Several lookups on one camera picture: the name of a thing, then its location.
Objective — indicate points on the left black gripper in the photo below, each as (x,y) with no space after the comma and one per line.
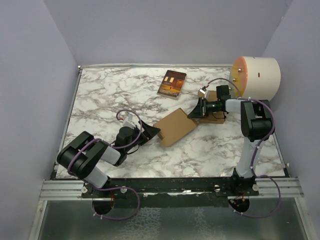
(149,132)

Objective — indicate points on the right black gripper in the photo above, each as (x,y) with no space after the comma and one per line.
(200,110)

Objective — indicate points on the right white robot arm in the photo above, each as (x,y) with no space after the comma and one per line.
(256,123)

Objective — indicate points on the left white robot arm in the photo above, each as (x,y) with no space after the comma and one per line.
(81,155)

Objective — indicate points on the folded brown cardboard box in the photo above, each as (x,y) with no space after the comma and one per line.
(213,113)

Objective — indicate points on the dark paperback book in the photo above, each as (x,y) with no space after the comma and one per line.
(172,84)

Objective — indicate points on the round pastel drawer cabinet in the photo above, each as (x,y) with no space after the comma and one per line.
(256,77)

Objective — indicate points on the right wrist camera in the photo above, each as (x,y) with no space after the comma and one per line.
(203,90)

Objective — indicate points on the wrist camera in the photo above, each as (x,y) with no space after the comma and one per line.
(203,90)
(128,120)

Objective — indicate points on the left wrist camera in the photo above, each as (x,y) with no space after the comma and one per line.
(128,120)

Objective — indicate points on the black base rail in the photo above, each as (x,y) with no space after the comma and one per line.
(155,192)

